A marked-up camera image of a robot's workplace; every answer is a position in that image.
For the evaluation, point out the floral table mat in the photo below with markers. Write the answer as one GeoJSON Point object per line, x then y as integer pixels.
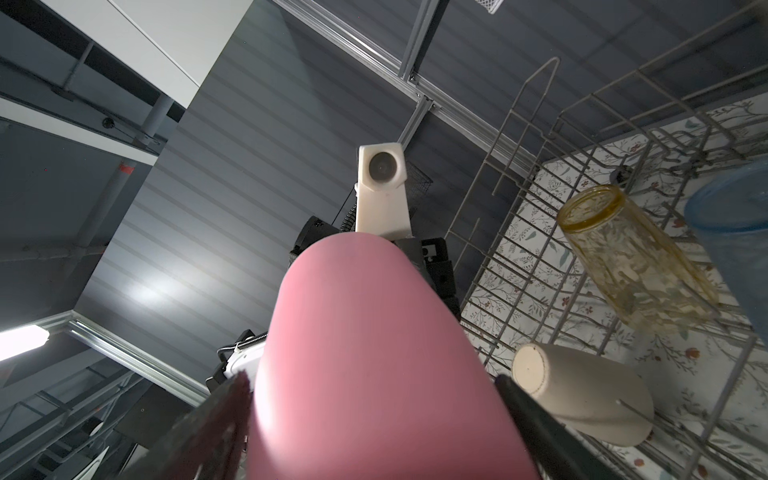
{"type": "Point", "coordinates": [708, 383]}

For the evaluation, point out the beige plastic cup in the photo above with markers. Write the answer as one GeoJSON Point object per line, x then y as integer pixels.
{"type": "Point", "coordinates": [598, 397]}

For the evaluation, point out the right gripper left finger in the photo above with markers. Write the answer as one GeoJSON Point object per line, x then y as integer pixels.
{"type": "Point", "coordinates": [208, 443]}

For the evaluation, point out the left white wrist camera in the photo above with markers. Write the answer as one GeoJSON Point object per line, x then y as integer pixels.
{"type": "Point", "coordinates": [382, 206]}

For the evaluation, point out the black wire wall basket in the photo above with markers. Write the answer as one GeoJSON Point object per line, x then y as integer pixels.
{"type": "Point", "coordinates": [415, 187]}

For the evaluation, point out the pink plastic cup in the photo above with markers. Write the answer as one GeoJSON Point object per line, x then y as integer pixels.
{"type": "Point", "coordinates": [366, 374]}

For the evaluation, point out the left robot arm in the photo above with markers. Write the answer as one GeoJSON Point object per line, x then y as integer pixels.
{"type": "Point", "coordinates": [245, 353]}

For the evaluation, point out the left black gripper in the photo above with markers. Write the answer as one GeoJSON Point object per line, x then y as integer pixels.
{"type": "Point", "coordinates": [430, 257]}

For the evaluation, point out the blue translucent cup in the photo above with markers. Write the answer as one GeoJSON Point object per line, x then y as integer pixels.
{"type": "Point", "coordinates": [728, 217]}

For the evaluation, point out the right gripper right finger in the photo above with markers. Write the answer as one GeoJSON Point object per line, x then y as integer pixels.
{"type": "Point", "coordinates": [559, 454]}

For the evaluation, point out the grey wire dish rack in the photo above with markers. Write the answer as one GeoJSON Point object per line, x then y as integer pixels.
{"type": "Point", "coordinates": [607, 70]}

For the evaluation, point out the yellow glass cup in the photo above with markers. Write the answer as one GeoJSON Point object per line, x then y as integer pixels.
{"type": "Point", "coordinates": [639, 270]}

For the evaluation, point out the white mesh wall basket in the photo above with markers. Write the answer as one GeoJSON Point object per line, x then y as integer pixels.
{"type": "Point", "coordinates": [491, 6]}

